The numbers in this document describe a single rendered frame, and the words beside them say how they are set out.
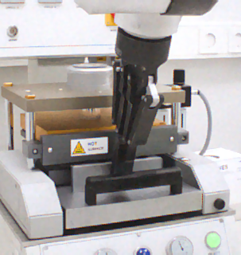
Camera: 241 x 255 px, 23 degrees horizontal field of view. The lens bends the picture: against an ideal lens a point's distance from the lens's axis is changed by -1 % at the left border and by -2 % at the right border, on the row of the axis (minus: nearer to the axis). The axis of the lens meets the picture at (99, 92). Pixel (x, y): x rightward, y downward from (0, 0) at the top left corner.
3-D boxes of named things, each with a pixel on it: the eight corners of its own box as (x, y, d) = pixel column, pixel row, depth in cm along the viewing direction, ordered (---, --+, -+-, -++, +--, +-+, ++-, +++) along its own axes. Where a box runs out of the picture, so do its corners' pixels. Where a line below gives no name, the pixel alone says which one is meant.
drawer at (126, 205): (15, 179, 110) (14, 138, 109) (124, 168, 118) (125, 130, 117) (65, 234, 83) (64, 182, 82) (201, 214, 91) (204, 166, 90)
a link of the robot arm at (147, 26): (134, 3, 74) (127, 44, 76) (219, 4, 78) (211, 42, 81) (99, -26, 84) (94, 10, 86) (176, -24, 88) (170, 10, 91)
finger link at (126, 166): (136, 135, 89) (138, 139, 89) (129, 174, 92) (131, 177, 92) (118, 137, 88) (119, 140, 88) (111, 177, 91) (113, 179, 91)
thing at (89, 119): (20, 135, 108) (19, 82, 106) (132, 126, 116) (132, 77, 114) (47, 157, 92) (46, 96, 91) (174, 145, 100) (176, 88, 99)
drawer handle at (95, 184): (83, 202, 86) (83, 175, 85) (176, 190, 91) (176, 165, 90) (89, 206, 84) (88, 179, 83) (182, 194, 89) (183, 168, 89)
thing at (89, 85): (-6, 128, 113) (-7, 60, 111) (143, 118, 124) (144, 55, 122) (27, 158, 90) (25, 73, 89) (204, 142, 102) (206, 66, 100)
